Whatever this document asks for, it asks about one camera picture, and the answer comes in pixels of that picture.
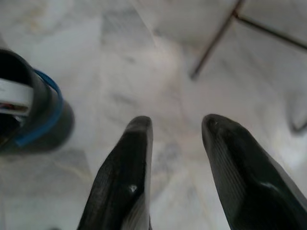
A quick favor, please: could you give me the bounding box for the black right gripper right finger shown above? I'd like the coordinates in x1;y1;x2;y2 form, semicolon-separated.
201;114;307;230

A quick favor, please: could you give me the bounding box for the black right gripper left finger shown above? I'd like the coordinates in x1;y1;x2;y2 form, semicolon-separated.
77;115;154;230

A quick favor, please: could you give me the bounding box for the blue cable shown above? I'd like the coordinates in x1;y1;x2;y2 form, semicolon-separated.
14;69;64;147

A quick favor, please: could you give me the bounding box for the thin brown metal furniture frame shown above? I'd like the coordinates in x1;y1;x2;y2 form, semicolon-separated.
190;0;307;80

